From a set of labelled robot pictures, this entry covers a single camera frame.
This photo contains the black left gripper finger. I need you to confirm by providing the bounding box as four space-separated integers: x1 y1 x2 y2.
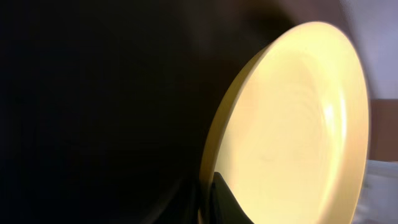
210 172 253 224

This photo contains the yellow round plate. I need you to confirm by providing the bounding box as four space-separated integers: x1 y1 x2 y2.
198 21 370 223

